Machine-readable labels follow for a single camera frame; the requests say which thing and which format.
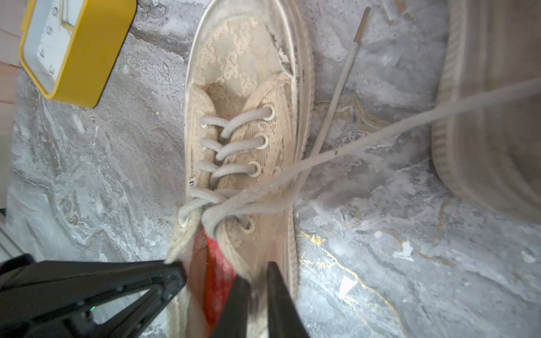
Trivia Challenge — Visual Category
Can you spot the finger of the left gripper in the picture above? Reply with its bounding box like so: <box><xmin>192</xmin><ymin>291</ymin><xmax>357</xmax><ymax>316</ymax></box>
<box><xmin>1</xmin><ymin>253</ymin><xmax>187</xmax><ymax>337</ymax></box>

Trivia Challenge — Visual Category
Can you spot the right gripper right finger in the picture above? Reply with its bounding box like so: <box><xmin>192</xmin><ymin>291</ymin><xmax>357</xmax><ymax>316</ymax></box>
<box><xmin>266</xmin><ymin>261</ymin><xmax>309</xmax><ymax>338</ymax></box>

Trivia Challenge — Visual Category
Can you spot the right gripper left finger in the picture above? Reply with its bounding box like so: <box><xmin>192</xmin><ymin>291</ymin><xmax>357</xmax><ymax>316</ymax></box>
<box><xmin>209</xmin><ymin>276</ymin><xmax>252</xmax><ymax>338</ymax></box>

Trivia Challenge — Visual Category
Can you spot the beige lace sneaker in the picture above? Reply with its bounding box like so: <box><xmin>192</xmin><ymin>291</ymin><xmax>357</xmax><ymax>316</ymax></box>
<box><xmin>164</xmin><ymin>0</ymin><xmax>541</xmax><ymax>338</ymax></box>
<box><xmin>432</xmin><ymin>1</ymin><xmax>540</xmax><ymax>223</ymax></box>

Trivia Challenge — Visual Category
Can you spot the yellow alarm clock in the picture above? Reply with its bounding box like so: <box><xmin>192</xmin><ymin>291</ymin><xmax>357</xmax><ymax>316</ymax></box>
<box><xmin>18</xmin><ymin>0</ymin><xmax>138</xmax><ymax>108</ymax></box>

